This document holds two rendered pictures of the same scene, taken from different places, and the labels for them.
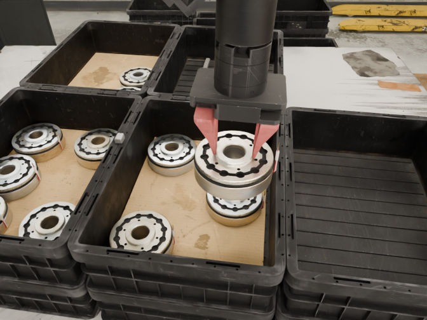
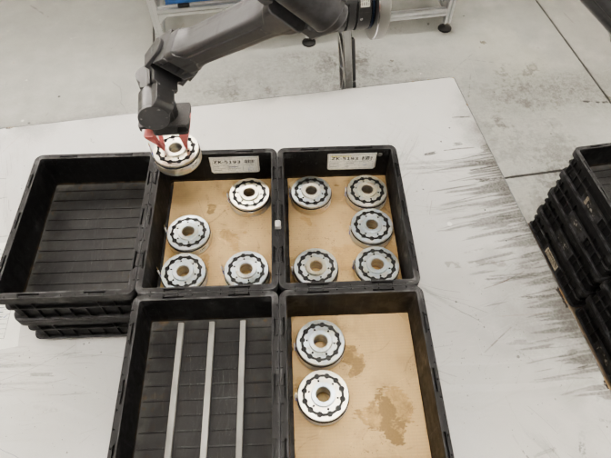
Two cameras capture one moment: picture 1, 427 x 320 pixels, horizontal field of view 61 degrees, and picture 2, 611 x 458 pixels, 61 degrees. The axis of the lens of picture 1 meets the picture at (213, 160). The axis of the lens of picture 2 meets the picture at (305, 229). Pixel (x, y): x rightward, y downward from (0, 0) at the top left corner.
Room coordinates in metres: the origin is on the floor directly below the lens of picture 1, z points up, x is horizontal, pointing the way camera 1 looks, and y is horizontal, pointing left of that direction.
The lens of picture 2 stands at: (1.18, 0.12, 1.88)
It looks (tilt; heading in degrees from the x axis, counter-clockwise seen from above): 56 degrees down; 170
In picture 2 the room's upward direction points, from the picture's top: straight up
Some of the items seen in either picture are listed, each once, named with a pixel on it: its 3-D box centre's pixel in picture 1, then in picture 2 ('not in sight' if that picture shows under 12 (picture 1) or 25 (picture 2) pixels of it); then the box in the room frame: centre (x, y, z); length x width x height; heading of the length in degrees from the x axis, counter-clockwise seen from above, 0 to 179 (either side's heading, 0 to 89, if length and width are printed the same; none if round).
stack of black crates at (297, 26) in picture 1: (289, 38); not in sight; (2.28, -0.49, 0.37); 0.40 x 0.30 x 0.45; 89
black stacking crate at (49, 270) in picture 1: (43, 172); (341, 224); (0.50, 0.33, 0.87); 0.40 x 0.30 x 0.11; 172
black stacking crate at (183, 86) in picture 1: (223, 79); (204, 398); (0.86, -0.03, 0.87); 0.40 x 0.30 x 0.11; 172
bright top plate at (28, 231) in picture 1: (51, 225); (311, 192); (0.38, 0.27, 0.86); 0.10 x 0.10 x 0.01
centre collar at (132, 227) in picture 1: (140, 233); (249, 193); (0.36, 0.12, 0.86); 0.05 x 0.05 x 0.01
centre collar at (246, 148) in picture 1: (234, 152); (175, 148); (0.35, -0.03, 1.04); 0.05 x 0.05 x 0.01
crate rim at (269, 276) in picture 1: (196, 167); (213, 216); (0.46, 0.03, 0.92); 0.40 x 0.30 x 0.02; 172
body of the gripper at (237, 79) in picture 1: (241, 69); (162, 107); (0.35, -0.03, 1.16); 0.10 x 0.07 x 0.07; 83
